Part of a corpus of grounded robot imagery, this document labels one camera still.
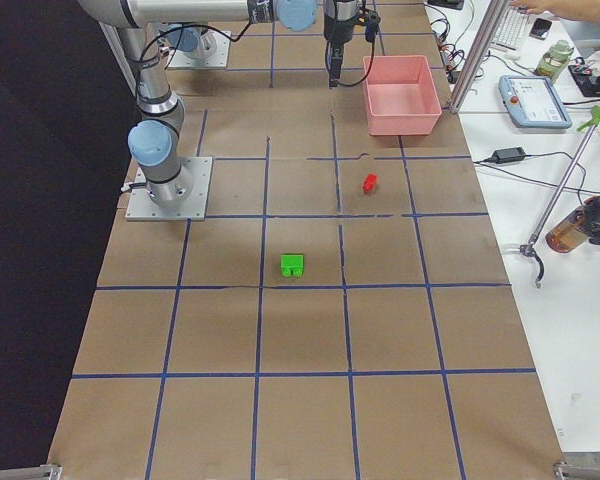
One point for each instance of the black smartphone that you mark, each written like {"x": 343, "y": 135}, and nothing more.
{"x": 540, "y": 28}

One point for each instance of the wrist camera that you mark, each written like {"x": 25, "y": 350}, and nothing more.
{"x": 370, "y": 19}

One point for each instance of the person hand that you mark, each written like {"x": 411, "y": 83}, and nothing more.
{"x": 533, "y": 6}

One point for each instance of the teach pendant tablet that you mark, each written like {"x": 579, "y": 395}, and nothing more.
{"x": 533, "y": 102}

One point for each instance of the black power adapter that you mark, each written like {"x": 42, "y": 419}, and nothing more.
{"x": 508, "y": 155}

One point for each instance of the red toy block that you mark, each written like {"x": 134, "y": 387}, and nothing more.
{"x": 370, "y": 183}

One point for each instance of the white keyboard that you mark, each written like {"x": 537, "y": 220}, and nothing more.
{"x": 512, "y": 30}

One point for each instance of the pink plastic box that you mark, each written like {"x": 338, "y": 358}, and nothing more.
{"x": 400, "y": 96}

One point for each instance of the aluminium frame post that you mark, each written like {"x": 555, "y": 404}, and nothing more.
{"x": 491, "y": 19}

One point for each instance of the amber water bottle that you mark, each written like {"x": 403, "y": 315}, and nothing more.
{"x": 582, "y": 224}

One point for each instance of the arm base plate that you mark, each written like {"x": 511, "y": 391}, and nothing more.
{"x": 185, "y": 197}
{"x": 219, "y": 60}

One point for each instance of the green glass bottle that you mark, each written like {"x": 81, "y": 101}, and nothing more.
{"x": 555, "y": 60}

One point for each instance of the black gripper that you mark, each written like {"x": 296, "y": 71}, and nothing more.
{"x": 338, "y": 27}

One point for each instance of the green toy block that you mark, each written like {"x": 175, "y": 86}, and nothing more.
{"x": 292, "y": 265}

